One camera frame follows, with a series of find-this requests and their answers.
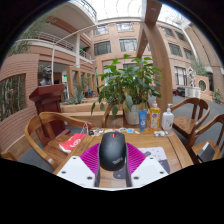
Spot spiky green agave plant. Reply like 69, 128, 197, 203
64, 88, 86, 106

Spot clear plastic packets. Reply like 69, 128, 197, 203
153, 129, 170, 138

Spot white outdoor sculpture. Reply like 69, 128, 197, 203
185, 66, 202, 99

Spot blue tube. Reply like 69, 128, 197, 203
138, 109, 148, 132

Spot dark bust statue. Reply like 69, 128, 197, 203
38, 65, 54, 87

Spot black computer mouse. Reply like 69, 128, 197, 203
98, 131, 128, 172

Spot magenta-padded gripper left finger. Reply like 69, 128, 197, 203
57, 142, 102, 188

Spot dark red wooden pedestal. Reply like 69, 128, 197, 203
28, 83, 68, 138

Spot wooden chair behind plant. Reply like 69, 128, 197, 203
101, 103, 126, 128

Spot black notebook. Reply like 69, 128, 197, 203
196, 141, 216, 164

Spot red and white bag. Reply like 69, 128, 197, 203
58, 132, 87, 154

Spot yellow liquid bottle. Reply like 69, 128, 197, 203
148, 100, 162, 132

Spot wooden armchair with red bag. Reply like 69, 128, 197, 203
24, 111, 93, 170

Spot wooden armchair with empty seat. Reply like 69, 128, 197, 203
170, 97, 211, 148

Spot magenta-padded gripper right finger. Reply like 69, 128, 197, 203
125, 142, 170, 188

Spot white pump bottle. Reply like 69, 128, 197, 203
161, 103, 175, 132

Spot dark parked car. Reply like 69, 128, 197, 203
172, 87, 186, 98

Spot green plant in white pot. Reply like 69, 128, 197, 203
90, 53, 164, 126

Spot grey white printed mouse pad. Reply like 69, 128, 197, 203
112, 146, 172, 180

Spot key bunch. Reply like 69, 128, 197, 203
86, 123, 97, 136

